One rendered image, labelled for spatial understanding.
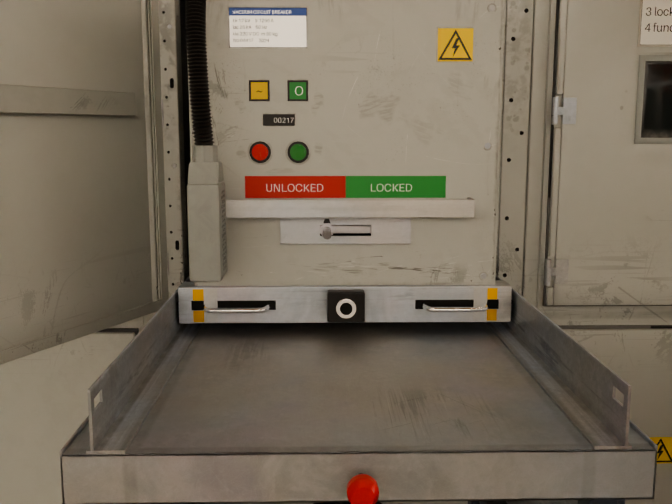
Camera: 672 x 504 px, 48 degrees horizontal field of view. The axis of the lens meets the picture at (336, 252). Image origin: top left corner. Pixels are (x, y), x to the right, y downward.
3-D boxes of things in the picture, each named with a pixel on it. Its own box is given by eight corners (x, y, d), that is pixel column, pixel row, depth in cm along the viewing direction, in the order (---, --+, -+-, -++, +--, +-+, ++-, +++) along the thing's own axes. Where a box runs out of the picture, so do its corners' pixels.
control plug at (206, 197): (222, 282, 111) (219, 162, 108) (188, 282, 111) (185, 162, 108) (228, 272, 119) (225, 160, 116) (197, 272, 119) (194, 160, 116)
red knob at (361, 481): (379, 513, 74) (380, 482, 74) (347, 513, 74) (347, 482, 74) (376, 491, 79) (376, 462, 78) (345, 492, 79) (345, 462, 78)
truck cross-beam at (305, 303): (510, 322, 123) (512, 286, 122) (178, 323, 122) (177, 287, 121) (503, 314, 128) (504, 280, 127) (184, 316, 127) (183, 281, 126)
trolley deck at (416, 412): (654, 499, 80) (658, 445, 79) (62, 505, 78) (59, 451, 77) (501, 330, 146) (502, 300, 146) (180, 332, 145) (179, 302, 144)
